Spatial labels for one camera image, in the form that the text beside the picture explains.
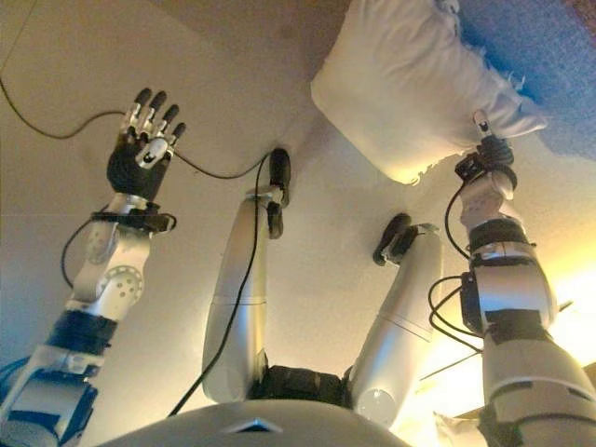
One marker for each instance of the white fringed cushion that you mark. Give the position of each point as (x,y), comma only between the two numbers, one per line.
(396,84)

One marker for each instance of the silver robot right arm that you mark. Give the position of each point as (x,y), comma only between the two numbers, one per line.
(512,288)

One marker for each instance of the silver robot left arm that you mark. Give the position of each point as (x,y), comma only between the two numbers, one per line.
(116,274)

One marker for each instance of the grey fabric armchair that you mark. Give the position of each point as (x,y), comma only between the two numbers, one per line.
(549,56)

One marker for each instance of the silver robot left leg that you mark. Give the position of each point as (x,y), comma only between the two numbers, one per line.
(242,288)

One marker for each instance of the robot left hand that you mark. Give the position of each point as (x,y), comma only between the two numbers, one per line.
(135,172)

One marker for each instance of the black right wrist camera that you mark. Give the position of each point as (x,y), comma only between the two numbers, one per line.
(469,167)

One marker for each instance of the silver robot right leg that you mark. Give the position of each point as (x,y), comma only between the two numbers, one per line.
(400,326)

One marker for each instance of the thin dark rod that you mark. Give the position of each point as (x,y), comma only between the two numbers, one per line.
(447,365)

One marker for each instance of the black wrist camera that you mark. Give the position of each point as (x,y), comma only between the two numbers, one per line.
(469,167)
(156,221)

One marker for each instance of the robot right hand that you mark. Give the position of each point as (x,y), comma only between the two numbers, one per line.
(496,151)

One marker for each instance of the silver robot leg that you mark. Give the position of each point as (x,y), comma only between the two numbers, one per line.
(400,326)
(242,288)

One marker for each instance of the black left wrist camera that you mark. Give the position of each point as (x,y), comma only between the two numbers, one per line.
(156,221)

